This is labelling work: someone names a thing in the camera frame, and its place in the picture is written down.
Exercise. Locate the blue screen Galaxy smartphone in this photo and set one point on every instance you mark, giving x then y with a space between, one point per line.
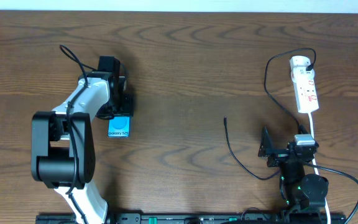
119 127

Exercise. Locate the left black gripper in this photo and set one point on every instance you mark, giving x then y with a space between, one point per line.
128 107

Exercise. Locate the white power strip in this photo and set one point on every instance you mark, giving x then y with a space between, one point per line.
305 92

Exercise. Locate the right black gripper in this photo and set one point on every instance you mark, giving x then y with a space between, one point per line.
265 149

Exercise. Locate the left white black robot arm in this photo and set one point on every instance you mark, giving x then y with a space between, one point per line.
63 155

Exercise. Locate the white USB charger adapter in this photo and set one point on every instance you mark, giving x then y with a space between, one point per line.
301 74

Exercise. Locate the black mounting rail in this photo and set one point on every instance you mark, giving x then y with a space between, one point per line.
249 217

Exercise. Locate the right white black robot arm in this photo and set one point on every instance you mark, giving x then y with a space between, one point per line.
305 193

